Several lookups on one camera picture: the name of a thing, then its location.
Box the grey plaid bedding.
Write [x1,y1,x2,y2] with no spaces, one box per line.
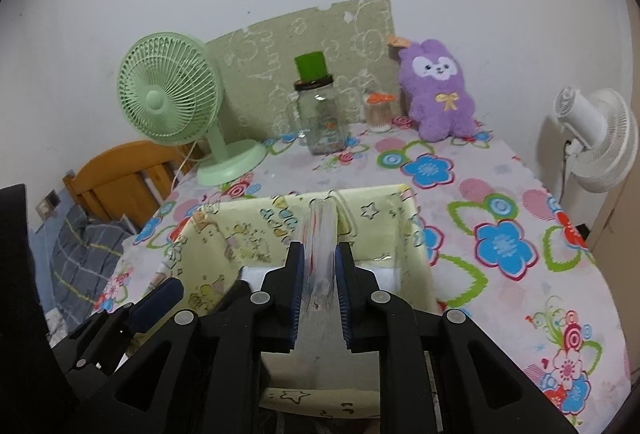
[30,204,136,315]

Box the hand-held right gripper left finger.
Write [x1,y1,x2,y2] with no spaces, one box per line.
[114,241,307,434]

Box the yellow printed fabric storage box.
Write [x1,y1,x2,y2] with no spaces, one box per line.
[170,184,443,420]

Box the clear plastic packet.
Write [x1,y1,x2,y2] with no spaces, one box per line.
[300,196,341,315]

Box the wall socket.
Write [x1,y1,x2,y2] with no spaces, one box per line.
[37,191,61,219]

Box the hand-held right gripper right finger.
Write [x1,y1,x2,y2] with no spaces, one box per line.
[334,241,576,434]

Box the green printed board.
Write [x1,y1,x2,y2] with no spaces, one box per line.
[205,0,401,139]

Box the glass jar with green lid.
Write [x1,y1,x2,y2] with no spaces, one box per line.
[287,51,350,156]

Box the white standing fan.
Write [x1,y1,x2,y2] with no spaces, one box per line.
[553,86,640,195]

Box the purple plush bunny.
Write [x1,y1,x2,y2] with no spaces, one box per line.
[397,38,481,142]

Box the toothpick holder with orange lid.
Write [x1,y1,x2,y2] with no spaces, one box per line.
[364,92,396,133]

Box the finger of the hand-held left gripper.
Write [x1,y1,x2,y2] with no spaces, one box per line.
[200,280,253,331]
[52,277,185,377]

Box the beige cabinet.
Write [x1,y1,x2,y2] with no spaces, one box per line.
[585,184,637,275]

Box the tan box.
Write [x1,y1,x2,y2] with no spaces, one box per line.
[386,35,413,115]

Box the green desk fan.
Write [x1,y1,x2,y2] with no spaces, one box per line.
[116,32,267,187]

